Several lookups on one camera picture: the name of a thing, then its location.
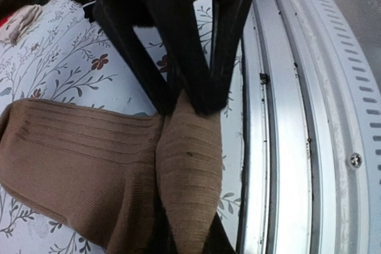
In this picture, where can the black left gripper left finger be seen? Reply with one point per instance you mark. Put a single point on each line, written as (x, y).
(162, 241)

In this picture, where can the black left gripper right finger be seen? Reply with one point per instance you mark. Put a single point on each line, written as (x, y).
(217, 241)

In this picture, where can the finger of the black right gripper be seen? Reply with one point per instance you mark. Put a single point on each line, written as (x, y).
(118, 18)
(207, 81)

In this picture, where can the brown ribbed sock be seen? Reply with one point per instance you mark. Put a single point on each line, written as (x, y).
(106, 174)

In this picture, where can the floral patterned table mat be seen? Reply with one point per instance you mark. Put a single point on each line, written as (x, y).
(66, 58)

